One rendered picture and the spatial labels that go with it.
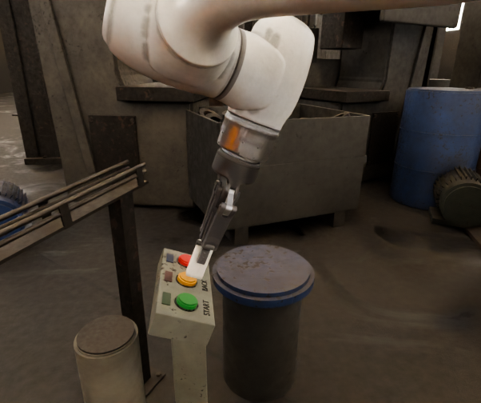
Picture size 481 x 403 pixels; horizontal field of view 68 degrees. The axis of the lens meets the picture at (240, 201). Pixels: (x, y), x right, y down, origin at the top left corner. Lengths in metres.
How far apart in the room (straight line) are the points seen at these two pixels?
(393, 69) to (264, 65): 3.05
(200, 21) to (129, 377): 0.65
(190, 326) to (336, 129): 1.80
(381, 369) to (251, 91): 1.20
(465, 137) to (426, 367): 1.85
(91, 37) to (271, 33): 2.25
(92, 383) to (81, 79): 2.24
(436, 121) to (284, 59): 2.46
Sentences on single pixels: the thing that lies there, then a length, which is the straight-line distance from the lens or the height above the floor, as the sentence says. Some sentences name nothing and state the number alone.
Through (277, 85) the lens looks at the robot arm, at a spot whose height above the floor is 0.99.
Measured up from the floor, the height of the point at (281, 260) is 0.43.
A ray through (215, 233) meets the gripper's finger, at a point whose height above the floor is 0.76.
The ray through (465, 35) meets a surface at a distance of 4.87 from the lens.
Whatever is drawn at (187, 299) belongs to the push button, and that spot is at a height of 0.61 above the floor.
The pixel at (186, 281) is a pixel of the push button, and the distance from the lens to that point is 0.74.
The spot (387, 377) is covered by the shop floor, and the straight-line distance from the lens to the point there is 1.49.
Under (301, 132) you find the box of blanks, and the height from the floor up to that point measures 0.66.
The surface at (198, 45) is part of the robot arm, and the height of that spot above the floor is 1.03.
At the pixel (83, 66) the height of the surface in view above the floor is 1.00.
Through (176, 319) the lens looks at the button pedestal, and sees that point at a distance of 0.66.
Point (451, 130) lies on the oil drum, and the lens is 2.95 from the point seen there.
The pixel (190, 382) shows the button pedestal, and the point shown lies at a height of 0.38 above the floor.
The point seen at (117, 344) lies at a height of 0.52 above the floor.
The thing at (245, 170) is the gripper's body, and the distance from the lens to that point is 0.56.
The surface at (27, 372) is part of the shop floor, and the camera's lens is 1.58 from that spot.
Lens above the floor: 1.01
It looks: 21 degrees down
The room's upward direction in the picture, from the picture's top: 1 degrees clockwise
